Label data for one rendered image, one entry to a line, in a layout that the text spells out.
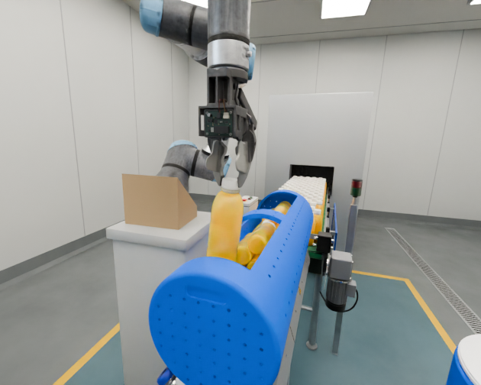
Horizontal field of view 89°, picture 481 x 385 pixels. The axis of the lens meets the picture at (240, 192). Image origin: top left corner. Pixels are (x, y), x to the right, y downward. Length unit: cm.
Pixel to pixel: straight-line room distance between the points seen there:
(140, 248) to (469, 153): 578
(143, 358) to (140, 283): 33
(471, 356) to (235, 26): 81
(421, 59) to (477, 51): 80
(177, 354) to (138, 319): 52
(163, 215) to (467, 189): 577
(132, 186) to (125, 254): 25
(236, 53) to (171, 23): 18
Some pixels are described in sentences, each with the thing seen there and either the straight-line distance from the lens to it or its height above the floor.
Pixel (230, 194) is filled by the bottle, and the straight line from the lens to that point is 50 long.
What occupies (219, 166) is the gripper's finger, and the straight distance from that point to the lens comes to 51.
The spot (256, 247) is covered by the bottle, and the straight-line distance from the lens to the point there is 81.
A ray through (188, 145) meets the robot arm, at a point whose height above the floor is 144.
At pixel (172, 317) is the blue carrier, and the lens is 57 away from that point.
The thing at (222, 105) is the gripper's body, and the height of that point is 153.
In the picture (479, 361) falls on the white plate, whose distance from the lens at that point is 79.
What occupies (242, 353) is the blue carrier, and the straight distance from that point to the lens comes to 54.
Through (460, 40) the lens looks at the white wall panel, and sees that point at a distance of 614.
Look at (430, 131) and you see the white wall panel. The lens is 582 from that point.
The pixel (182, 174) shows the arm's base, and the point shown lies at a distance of 99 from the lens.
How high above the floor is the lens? 147
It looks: 12 degrees down
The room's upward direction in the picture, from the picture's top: 2 degrees clockwise
